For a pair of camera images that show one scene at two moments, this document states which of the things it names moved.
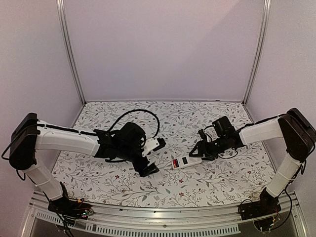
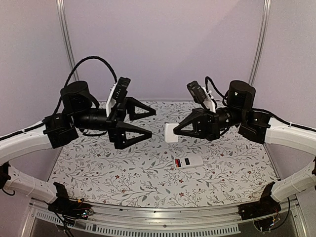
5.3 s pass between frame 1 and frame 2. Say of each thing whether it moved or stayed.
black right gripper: moved
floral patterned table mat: stayed
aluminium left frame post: stayed
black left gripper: moved
